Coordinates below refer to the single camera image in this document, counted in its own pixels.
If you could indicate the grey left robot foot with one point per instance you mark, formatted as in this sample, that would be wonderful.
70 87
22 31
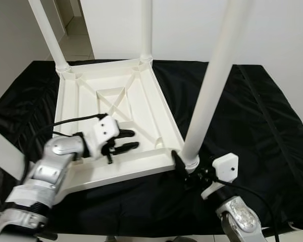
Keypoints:
111 239

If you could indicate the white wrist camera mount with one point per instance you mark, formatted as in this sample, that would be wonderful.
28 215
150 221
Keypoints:
105 128
227 165

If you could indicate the grey robot foot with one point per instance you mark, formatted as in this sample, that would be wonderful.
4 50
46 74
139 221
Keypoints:
111 239
181 239

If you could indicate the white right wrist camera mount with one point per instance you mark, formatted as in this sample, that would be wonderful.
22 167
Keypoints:
227 165

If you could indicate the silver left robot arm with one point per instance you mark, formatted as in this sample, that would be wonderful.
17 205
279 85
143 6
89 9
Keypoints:
50 166

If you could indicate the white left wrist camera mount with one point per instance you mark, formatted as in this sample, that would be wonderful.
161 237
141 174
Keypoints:
105 128

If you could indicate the black cloth table cover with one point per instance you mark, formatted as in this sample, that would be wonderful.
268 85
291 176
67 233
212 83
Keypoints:
262 131

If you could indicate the white plastic table top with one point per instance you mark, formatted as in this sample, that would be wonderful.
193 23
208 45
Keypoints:
141 101

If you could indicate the grey right robot foot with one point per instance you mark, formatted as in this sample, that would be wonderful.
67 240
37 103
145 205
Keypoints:
181 239

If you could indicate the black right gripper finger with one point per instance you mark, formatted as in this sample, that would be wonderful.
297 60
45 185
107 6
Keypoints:
180 164

